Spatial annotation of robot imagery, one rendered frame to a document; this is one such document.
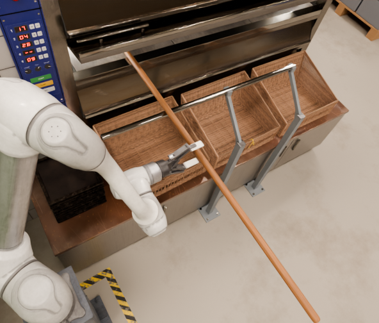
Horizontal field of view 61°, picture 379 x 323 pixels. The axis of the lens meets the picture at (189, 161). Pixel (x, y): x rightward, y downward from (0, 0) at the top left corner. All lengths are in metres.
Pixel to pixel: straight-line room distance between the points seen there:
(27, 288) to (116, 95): 1.14
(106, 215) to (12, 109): 1.21
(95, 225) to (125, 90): 0.78
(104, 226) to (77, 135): 1.22
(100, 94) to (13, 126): 1.06
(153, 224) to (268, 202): 1.72
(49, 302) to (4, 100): 0.63
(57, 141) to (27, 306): 0.58
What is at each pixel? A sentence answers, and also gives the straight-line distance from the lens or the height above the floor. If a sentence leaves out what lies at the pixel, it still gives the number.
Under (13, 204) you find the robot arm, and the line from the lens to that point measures 1.06.
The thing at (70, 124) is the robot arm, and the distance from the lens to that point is 0.76.
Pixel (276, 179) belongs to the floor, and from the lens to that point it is 2.99.
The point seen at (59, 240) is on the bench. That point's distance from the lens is 1.94.
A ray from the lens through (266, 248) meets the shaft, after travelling 1.32.
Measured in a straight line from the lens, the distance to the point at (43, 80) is 1.64.
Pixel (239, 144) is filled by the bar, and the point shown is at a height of 0.95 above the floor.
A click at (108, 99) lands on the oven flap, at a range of 1.90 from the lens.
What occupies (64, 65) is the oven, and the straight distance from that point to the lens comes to 1.66.
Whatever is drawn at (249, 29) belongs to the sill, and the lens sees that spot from 2.23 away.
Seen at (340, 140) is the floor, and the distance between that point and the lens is 3.60.
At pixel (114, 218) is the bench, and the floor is 0.58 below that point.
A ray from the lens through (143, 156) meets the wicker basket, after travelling 2.14.
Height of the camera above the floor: 2.37
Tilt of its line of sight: 56 degrees down
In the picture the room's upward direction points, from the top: 15 degrees clockwise
